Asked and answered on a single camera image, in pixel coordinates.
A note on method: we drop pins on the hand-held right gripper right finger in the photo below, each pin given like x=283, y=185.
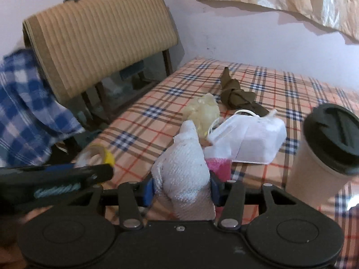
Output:
x=214, y=189

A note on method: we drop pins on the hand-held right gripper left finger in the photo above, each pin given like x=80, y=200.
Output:
x=148, y=192

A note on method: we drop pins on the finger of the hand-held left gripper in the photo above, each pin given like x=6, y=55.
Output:
x=95, y=173

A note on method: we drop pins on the yellow tape roll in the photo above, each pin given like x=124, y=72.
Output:
x=108, y=157

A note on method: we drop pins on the pink sock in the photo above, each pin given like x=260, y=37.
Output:
x=218, y=168

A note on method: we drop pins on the white terry sock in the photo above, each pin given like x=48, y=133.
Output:
x=182, y=173

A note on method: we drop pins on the white respirator mask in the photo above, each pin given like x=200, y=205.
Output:
x=252, y=143

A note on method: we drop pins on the pale yellow sock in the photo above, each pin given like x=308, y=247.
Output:
x=202, y=112

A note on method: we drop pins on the olive green cloth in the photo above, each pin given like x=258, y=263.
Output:
x=232, y=95

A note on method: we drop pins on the person's left forearm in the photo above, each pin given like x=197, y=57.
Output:
x=28, y=103

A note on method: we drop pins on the paper cup with black lid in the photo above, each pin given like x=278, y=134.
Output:
x=308, y=168

